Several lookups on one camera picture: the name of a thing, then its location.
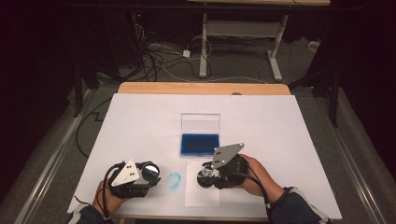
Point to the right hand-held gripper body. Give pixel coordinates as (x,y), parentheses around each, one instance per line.
(227,155)

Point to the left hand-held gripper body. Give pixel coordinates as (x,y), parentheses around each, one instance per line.
(126,175)

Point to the round black stamp cap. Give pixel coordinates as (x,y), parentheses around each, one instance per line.
(150,171)

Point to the blue ink pad clear lid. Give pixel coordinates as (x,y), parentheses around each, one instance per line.
(200,144)

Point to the person's left hand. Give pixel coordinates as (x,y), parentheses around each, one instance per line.
(104,200)

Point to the person's right hand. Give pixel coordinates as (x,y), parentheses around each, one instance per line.
(260,180)

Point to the small clear blue cup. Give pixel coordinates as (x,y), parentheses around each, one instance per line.
(168,181)

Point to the white paper sheet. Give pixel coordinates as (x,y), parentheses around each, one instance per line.
(199,199)

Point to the white table mat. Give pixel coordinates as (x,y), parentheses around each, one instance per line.
(149,124)

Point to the dark round table grommet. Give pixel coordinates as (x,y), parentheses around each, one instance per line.
(236,93)

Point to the white power adapter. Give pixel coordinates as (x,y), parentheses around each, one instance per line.
(186,53)

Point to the black stand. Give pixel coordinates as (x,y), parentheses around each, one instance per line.
(334,99)

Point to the white floor box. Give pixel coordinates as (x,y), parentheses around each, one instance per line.
(313,45)

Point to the metal floor rail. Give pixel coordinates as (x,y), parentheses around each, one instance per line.
(358,174)
(49,168)

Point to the white metal desk frame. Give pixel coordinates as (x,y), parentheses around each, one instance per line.
(204,46)

